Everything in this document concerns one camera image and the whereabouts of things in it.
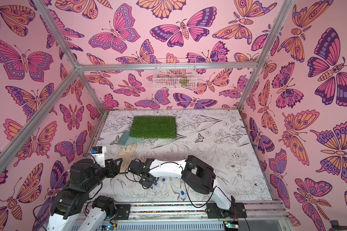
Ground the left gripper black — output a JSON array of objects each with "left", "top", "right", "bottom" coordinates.
[{"left": 86, "top": 156, "right": 123, "bottom": 193}]

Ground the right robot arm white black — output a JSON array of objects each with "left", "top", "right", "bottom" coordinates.
[{"left": 127, "top": 156, "right": 247, "bottom": 219}]

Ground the white wire basket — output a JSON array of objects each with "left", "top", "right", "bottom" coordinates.
[{"left": 152, "top": 58, "right": 198, "bottom": 90}]

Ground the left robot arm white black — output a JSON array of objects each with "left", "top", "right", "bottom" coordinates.
[{"left": 46, "top": 158, "right": 123, "bottom": 231}]

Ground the green artificial grass mat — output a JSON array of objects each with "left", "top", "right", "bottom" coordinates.
[{"left": 130, "top": 115, "right": 177, "bottom": 140}]

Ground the beige work glove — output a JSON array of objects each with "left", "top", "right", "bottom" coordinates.
[{"left": 118, "top": 143, "right": 137, "bottom": 173}]

